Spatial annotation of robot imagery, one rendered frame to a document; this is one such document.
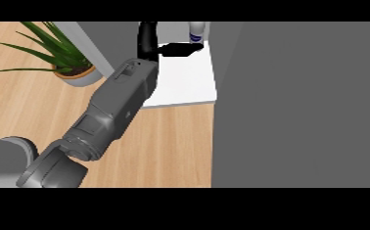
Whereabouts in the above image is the white cabinet shelf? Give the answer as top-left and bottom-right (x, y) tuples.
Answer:
(141, 41), (218, 110)

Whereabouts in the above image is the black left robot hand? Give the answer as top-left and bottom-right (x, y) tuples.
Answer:
(135, 22), (204, 62)

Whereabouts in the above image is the green potted plant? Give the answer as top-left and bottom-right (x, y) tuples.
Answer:
(0, 22), (94, 75)

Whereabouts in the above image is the dark grey cabinet door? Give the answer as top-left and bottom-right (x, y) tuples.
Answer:
(207, 22), (370, 189)

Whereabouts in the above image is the grey plant pot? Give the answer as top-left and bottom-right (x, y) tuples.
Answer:
(50, 65), (104, 88)

